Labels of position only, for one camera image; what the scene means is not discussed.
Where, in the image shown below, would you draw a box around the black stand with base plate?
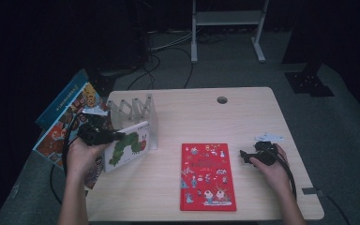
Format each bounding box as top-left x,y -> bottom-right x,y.
281,0 -> 336,98
83,0 -> 148,98

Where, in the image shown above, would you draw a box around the white expandable book rack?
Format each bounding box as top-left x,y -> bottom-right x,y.
106,93 -> 159,151

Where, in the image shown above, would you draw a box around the colourful animals picture book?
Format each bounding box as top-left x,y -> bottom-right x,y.
32,82 -> 114,190

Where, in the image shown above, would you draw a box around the person's right hand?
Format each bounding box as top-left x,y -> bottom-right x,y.
248,144 -> 291,192

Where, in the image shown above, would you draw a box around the white floor cables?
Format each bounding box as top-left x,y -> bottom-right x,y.
149,29 -> 195,53

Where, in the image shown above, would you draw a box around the white metal table frame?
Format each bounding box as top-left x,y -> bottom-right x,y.
190,0 -> 270,64

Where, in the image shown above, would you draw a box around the red picture book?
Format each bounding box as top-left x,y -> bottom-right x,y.
179,142 -> 237,212

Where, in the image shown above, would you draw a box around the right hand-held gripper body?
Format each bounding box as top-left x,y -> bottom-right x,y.
249,132 -> 285,167

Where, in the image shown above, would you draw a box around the person's left hand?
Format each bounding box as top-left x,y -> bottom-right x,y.
66,138 -> 111,178

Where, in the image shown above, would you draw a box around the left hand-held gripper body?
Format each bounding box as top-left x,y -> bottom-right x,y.
76,106 -> 113,147

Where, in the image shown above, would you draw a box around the black tape strip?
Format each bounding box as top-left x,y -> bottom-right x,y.
302,187 -> 322,196

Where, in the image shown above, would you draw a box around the white caterpillar picture book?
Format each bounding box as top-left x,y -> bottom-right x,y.
102,121 -> 151,173

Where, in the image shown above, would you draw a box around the black floor cable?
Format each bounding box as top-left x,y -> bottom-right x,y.
126,46 -> 162,92
168,46 -> 195,90

